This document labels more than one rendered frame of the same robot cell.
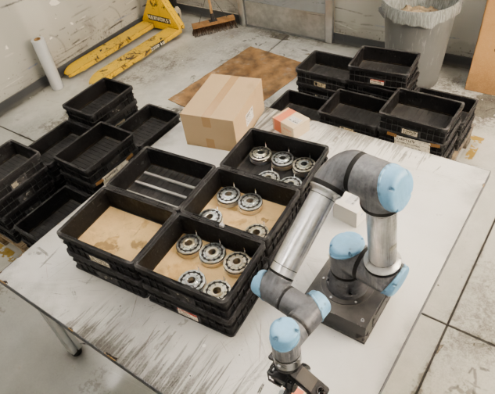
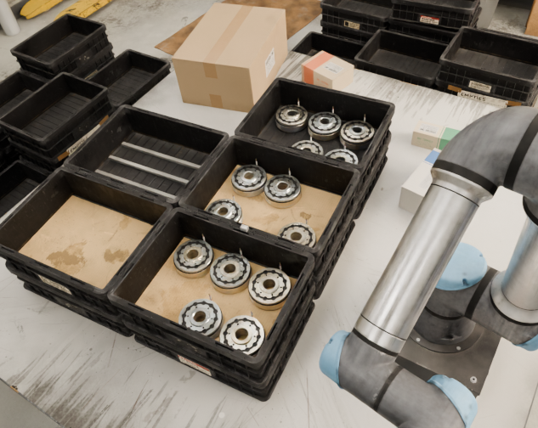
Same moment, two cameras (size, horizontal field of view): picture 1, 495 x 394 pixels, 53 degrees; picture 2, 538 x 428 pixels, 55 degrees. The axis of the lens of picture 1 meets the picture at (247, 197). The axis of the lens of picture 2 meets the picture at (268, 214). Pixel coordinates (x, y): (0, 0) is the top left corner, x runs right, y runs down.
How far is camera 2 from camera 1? 0.65 m
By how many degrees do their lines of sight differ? 7
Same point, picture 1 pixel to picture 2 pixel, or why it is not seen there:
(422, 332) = not seen: hidden behind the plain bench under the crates
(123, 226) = (93, 226)
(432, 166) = not seen: hidden behind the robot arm
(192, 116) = (190, 61)
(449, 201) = not seen: outside the picture
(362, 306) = (469, 356)
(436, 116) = (512, 65)
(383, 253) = not seen: outside the picture
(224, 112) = (235, 55)
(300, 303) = (425, 408)
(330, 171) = (479, 149)
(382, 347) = (498, 415)
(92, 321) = (48, 375)
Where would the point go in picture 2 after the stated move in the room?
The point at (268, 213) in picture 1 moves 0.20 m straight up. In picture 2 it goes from (310, 205) to (308, 152)
